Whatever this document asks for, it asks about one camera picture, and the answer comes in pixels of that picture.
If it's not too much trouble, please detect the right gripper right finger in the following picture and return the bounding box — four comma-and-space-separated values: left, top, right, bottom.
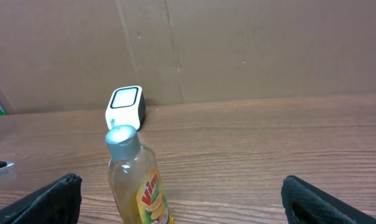
281, 175, 376, 224

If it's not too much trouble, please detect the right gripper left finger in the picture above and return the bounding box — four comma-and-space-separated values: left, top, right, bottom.
0, 173, 82, 224

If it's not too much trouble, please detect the yellow dish soap bottle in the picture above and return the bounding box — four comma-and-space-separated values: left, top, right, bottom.
105, 125, 174, 224

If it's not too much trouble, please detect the white barcode scanner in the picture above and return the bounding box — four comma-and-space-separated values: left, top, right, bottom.
105, 85, 146, 131

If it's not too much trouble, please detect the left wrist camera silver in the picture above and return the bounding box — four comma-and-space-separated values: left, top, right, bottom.
0, 162, 17, 186

